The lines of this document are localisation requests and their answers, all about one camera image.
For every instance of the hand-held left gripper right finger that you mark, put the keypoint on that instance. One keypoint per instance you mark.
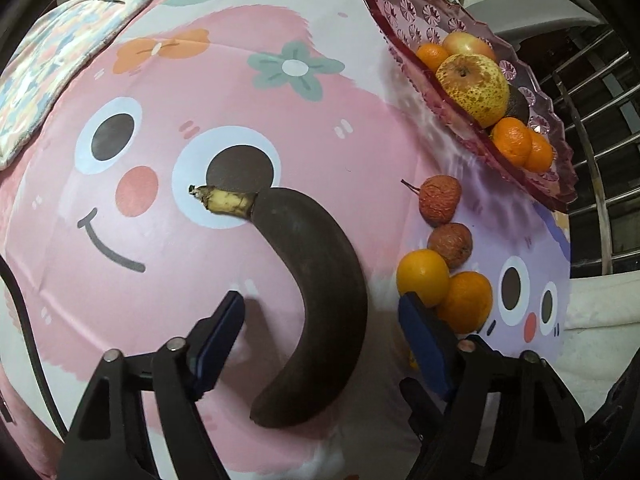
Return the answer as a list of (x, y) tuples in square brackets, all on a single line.
[(425, 345)]

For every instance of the purple plastic bowl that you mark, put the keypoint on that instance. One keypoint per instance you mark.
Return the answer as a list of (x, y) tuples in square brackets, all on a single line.
[(415, 25)]

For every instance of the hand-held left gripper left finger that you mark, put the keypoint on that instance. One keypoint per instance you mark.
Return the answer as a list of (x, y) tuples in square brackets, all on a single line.
[(220, 340)]

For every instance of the cartoon printed tablecloth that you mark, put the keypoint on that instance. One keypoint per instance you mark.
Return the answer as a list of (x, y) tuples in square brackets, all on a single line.
[(165, 310)]

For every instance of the floral fleece blanket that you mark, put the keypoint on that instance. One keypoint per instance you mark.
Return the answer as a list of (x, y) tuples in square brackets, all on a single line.
[(50, 60)]

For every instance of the white floral curtain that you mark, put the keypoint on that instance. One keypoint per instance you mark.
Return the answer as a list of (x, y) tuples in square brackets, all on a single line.
[(605, 310)]

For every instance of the red apple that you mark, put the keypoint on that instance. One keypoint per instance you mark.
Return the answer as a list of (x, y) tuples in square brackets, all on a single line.
[(470, 42)]

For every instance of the dark avocado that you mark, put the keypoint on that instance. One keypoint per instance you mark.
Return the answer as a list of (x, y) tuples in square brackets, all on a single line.
[(517, 105)]

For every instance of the grey office chair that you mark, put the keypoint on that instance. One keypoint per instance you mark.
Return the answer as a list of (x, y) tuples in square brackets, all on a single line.
[(530, 10)]

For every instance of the red lychee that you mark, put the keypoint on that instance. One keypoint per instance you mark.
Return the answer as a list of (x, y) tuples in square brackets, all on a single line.
[(439, 199), (450, 244)]

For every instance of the yellow pear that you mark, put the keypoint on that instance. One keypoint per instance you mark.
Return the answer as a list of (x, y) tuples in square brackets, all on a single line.
[(475, 90)]

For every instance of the metal window grille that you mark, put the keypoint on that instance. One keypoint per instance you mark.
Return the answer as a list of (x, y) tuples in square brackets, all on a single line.
[(600, 125)]

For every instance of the dark overripe banana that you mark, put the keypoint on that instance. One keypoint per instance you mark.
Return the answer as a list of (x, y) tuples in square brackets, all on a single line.
[(325, 285)]

